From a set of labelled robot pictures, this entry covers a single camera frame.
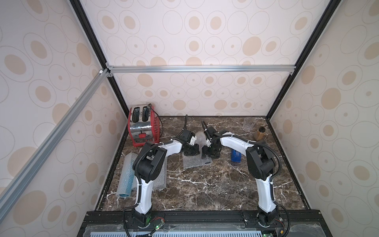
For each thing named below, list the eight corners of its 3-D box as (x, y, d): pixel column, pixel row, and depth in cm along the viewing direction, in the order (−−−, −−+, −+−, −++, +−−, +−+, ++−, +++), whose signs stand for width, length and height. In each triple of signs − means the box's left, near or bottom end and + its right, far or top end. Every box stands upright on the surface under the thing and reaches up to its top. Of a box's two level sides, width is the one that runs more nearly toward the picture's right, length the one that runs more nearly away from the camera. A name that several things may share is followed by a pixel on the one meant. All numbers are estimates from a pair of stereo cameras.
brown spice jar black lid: (255, 141, 107) (259, 133, 100) (253, 134, 111) (257, 127, 104) (262, 141, 107) (267, 133, 100) (260, 134, 111) (264, 127, 104)
